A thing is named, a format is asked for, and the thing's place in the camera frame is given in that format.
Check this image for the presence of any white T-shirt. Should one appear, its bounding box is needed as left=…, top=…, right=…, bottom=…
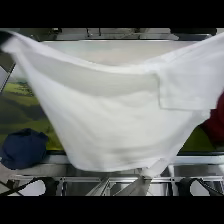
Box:
left=1, top=30, right=224, bottom=178

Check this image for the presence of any navy blue garment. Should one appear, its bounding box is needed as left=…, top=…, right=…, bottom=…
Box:
left=0, top=127, right=50, bottom=171

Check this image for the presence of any red garment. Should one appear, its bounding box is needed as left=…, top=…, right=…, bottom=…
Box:
left=199, top=92, right=224, bottom=148

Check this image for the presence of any silver frame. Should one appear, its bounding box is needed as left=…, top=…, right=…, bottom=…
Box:
left=0, top=153, right=224, bottom=197

